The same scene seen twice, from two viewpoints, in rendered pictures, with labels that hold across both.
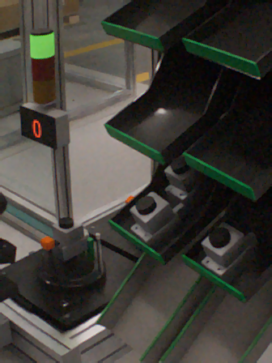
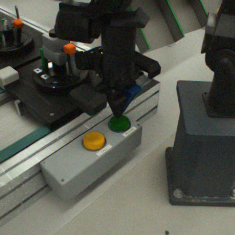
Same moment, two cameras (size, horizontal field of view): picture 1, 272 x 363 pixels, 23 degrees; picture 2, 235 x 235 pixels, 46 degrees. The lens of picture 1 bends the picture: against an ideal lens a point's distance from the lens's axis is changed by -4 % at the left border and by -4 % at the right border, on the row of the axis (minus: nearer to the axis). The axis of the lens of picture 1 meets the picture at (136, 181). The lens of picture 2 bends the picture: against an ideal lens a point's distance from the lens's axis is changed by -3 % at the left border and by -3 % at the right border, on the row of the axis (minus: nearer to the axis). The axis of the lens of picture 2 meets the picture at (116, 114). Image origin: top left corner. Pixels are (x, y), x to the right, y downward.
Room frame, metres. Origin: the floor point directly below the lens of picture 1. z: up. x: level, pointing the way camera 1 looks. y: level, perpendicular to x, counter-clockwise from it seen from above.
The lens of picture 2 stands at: (1.00, 0.72, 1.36)
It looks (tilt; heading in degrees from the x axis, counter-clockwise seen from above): 41 degrees down; 270
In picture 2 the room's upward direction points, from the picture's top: straight up
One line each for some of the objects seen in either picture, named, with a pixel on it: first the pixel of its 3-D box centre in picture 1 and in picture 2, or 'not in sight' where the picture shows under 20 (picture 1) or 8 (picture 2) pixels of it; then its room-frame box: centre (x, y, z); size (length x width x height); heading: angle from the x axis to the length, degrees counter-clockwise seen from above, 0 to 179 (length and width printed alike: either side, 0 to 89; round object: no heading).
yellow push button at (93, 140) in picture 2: not in sight; (94, 141); (1.04, 0.34, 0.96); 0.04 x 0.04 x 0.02
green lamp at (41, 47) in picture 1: (42, 44); not in sight; (1.35, 0.19, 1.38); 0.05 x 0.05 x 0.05
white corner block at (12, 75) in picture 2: not in sight; (7, 78); (1.27, 0.13, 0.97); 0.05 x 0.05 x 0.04; 46
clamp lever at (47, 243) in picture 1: (51, 254); (69, 59); (1.10, 0.16, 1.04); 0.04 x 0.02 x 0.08; 136
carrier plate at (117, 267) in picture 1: (71, 278); (61, 80); (1.13, 0.13, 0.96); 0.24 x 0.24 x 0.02; 46
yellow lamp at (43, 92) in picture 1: (44, 88); not in sight; (1.35, 0.19, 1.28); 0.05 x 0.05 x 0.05
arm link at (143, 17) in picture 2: not in sight; (118, 27); (0.99, 0.29, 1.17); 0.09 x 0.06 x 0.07; 161
